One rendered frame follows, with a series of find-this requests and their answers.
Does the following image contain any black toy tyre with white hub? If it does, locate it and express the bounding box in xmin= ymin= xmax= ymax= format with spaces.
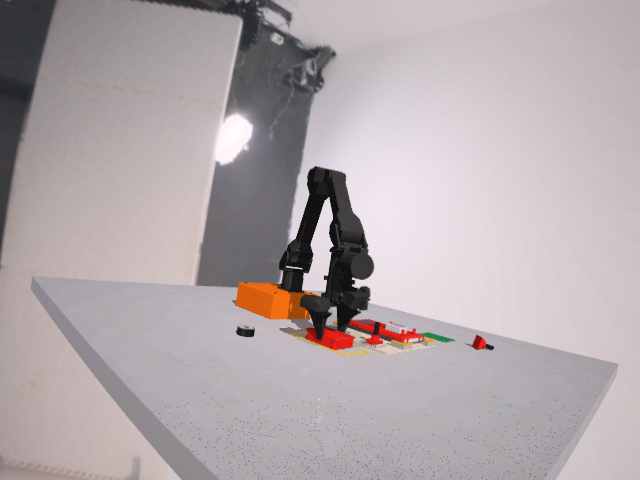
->
xmin=237 ymin=325 xmax=255 ymax=337

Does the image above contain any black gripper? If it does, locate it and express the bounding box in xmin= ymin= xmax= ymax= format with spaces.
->
xmin=299 ymin=272 xmax=369 ymax=340

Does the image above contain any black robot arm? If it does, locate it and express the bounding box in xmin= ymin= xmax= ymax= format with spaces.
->
xmin=277 ymin=166 xmax=375 ymax=309

